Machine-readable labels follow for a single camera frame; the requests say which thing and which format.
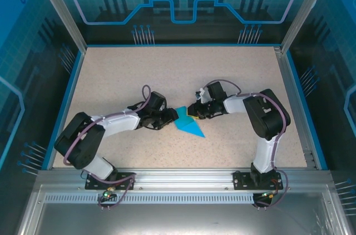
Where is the blue table border frame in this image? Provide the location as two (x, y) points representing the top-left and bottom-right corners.
(41, 43), (328, 171)

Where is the lit cable connector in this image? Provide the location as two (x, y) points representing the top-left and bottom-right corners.
(101, 186), (117, 200)
(260, 189), (279, 199)

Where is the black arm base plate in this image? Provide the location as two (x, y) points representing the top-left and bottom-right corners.
(85, 172), (136, 191)
(233, 170), (284, 191)

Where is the aluminium side rail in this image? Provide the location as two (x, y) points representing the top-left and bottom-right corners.
(273, 46), (319, 169)

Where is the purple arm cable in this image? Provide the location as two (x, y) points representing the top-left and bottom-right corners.
(202, 79), (291, 209)
(63, 84), (154, 211)

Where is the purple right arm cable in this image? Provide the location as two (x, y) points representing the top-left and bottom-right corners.
(202, 79), (291, 209)

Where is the blue paper sheet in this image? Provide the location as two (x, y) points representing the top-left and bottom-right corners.
(174, 106), (206, 139)

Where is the aluminium frame post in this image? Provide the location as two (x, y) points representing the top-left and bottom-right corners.
(30, 0), (87, 53)
(280, 0), (337, 53)

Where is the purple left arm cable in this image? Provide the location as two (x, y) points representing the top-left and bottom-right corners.
(63, 84), (154, 211)

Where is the slotted grey cable duct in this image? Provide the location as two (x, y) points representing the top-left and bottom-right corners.
(44, 193), (255, 204)

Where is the aluminium front rail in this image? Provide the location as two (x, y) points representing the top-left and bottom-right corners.
(37, 167), (332, 191)

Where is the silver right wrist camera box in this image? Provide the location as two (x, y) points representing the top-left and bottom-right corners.
(194, 88), (209, 105)

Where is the brushed steel front panel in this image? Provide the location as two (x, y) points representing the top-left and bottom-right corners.
(15, 184), (347, 235)

